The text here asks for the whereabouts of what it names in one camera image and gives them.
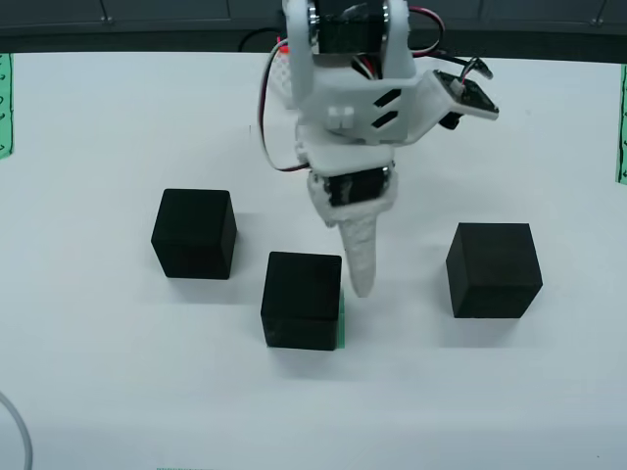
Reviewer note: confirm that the black cube block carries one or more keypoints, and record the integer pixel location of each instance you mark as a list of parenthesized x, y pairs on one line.
[(492, 271), (301, 298), (193, 235)]

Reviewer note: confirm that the green striped square marker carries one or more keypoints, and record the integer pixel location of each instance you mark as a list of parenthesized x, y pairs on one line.
[(343, 328)]

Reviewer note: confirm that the white perforated base block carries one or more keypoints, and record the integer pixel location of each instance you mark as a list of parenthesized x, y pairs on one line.
[(283, 73)]

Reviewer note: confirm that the orange and black clamp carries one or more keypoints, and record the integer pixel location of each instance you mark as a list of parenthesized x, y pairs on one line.
[(283, 49)]

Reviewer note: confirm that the green tape strip with arrows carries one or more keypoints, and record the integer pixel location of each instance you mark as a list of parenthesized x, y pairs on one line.
[(6, 108), (622, 122)]

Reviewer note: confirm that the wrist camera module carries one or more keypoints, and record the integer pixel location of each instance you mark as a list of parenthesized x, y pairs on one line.
[(465, 98)]

